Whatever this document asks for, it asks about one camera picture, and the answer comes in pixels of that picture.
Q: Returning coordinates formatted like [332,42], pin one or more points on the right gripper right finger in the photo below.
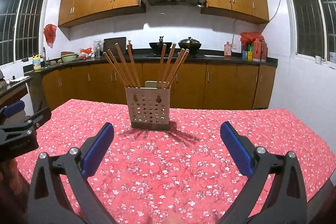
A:
[286,200]

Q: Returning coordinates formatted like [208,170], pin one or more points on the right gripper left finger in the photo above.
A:
[60,191]

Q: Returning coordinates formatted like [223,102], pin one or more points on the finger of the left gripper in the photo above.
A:
[9,111]

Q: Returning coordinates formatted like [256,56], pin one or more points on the wooden chopstick eight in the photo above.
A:
[114,65]

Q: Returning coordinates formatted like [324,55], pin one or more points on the wooden chopstick seven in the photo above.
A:
[114,59]

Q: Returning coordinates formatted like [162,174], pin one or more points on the beige perforated utensil holder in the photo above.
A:
[149,107]

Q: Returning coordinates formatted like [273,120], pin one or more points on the wooden chopstick four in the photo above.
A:
[186,53]

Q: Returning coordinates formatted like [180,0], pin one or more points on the wooden chopstick three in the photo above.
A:
[170,76]

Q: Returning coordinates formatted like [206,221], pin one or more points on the wooden chopstick five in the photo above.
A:
[138,84]

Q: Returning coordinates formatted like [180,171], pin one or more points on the wooden chopstick two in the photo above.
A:
[167,65]

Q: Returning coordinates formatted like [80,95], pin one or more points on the wooden chopstick one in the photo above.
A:
[161,65]

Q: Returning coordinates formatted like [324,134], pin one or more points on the lower wooden kitchen cabinets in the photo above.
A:
[221,86]

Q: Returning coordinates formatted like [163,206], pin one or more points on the yellow detergent bottle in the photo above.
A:
[37,62]

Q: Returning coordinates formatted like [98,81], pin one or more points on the green bowl on counter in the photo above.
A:
[68,56]

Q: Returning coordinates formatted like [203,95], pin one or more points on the red plastic bag on counter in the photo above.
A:
[86,53]

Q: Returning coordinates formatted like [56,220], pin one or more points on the left barred window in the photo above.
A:
[20,29]

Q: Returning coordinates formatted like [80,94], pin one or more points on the red floral tablecloth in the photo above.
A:
[187,171]

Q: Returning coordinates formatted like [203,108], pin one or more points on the dark cutting board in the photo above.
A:
[110,44]

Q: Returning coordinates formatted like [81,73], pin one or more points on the red thermos flasks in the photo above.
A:
[260,51]

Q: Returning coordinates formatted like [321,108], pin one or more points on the black wok left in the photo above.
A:
[158,46]

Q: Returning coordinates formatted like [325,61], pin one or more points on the colourful boxes on counter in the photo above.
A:
[247,51]

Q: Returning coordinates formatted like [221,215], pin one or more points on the pink bottle on counter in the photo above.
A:
[227,50]

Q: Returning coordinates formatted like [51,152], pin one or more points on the black lidded wok right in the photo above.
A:
[193,45]

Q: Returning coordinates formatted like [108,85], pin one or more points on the right window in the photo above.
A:
[314,29]

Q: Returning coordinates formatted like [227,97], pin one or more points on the red plastic bag on wall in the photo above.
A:
[50,34]

